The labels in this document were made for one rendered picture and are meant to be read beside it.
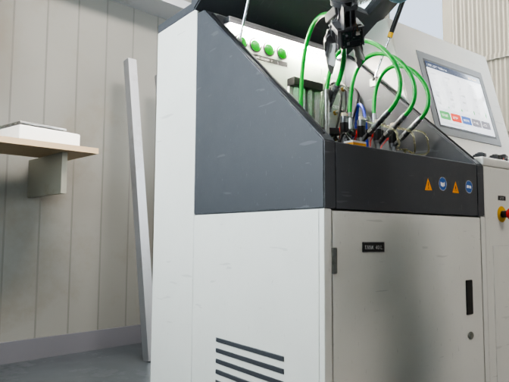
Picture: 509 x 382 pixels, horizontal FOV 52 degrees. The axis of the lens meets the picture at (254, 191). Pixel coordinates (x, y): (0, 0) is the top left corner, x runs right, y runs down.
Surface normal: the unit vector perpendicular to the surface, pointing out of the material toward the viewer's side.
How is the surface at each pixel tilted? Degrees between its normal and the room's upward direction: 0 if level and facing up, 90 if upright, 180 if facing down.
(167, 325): 90
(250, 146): 90
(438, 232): 90
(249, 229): 90
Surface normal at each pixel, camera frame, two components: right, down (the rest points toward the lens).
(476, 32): -0.72, -0.07
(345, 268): 0.61, -0.07
